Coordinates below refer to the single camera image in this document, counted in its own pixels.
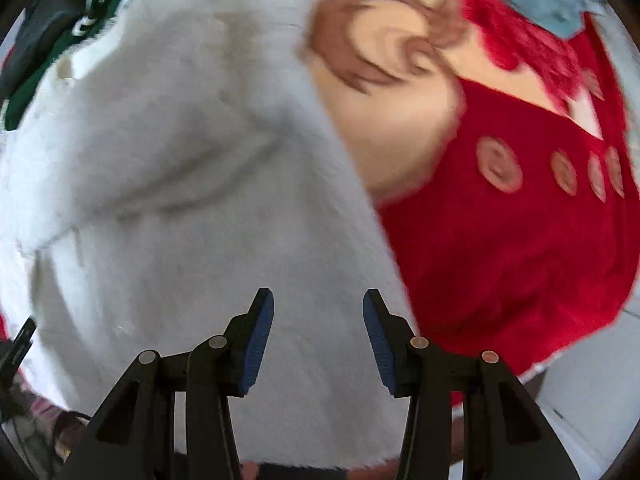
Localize red floral blanket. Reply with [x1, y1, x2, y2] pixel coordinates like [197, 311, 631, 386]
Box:
[292, 0, 640, 386]

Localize person's left forearm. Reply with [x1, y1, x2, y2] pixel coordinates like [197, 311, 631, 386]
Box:
[10, 392, 93, 476]

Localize white fluffy garment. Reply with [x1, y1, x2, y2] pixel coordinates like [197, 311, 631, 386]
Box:
[0, 0, 421, 468]

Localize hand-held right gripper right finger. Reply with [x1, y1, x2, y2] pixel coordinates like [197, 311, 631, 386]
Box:
[363, 288, 581, 480]

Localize green garment with white stripes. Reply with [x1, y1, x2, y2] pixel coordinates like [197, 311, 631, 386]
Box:
[4, 0, 147, 130]

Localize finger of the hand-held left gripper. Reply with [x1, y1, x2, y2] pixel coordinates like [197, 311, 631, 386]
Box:
[0, 316, 37, 411]

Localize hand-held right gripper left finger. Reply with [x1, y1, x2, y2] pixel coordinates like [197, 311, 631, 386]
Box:
[60, 287, 275, 480]

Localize black garment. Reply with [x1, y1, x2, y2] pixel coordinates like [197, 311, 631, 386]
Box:
[0, 0, 101, 101]

